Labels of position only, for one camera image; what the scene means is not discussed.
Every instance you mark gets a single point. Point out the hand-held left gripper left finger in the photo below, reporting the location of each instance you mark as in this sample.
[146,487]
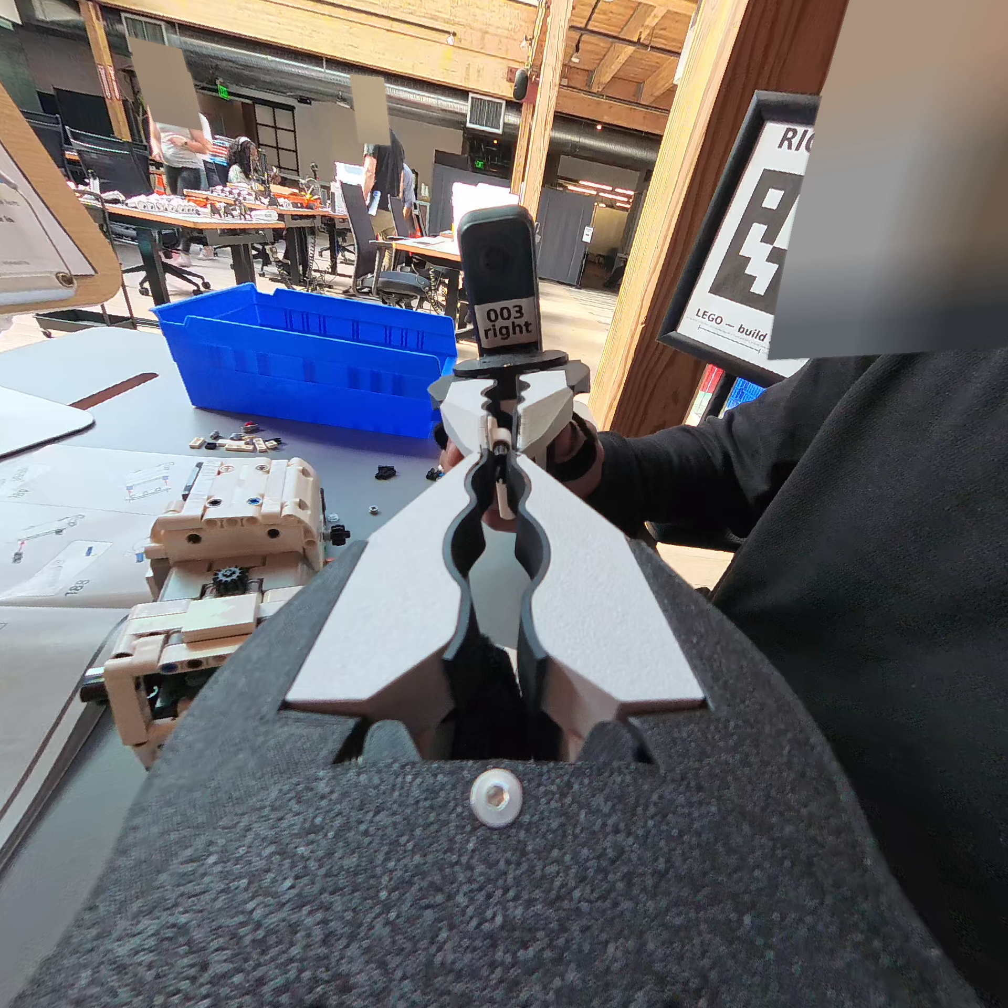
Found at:
[378,622]

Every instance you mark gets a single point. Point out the cluster of small lego pieces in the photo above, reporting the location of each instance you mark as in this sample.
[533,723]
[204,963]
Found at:
[236,446]

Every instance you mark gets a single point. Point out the grey ventilation duct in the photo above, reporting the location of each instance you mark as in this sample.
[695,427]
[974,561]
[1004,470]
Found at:
[315,75]

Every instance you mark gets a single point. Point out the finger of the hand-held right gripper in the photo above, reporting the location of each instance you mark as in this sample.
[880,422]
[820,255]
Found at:
[463,421]
[543,413]

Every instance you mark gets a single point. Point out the person's right forearm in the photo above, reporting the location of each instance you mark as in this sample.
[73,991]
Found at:
[709,457]

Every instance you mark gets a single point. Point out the black framed sign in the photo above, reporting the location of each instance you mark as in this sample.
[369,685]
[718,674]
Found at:
[732,236]

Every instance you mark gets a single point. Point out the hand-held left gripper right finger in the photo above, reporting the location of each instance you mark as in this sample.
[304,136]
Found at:
[606,622]

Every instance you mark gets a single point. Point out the thick wooden pillar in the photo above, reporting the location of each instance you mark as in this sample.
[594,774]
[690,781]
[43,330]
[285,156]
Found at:
[669,197]

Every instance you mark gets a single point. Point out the white flat pad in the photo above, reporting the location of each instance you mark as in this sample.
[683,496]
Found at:
[35,421]

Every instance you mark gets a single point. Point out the white air vent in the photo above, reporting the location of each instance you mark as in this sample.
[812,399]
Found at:
[486,112]

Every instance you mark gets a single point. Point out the lego garbage truck model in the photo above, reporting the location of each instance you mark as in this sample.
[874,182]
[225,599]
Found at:
[236,504]

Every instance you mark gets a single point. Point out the wooden office desk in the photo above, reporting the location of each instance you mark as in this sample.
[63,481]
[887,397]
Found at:
[307,212]
[429,250]
[197,219]

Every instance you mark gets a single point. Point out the wooden clipboard with paper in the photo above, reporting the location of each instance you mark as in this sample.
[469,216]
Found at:
[47,228]

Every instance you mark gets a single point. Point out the lego instruction booklet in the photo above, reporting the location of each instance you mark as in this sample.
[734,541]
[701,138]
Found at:
[71,504]

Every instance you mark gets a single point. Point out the black hanging speaker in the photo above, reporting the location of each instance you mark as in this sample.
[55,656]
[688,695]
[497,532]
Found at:
[520,84]

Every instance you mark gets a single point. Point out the blue plastic bin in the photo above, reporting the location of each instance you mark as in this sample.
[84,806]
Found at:
[315,370]

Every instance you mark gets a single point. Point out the dark room partition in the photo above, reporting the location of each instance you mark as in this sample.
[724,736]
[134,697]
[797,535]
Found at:
[563,236]

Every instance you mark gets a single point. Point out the slim wooden pillar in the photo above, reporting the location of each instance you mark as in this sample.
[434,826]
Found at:
[543,118]

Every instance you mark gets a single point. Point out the person's right hand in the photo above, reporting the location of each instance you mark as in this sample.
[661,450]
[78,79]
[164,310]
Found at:
[498,518]

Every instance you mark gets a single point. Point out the black mesh office chair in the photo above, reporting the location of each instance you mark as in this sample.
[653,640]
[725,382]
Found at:
[110,161]

